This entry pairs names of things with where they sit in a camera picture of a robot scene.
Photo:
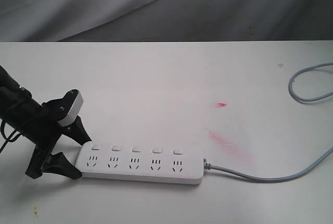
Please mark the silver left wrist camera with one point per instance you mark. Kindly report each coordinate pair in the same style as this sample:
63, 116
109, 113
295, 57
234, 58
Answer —
69, 108

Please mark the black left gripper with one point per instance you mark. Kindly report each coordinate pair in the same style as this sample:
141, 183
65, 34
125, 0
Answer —
39, 124

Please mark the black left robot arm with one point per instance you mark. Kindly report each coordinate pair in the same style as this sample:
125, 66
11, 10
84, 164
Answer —
11, 91

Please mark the grey backdrop cloth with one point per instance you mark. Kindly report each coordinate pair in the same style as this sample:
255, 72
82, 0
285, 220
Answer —
165, 20

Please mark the white five-socket power strip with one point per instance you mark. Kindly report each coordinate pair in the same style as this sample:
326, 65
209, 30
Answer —
141, 163

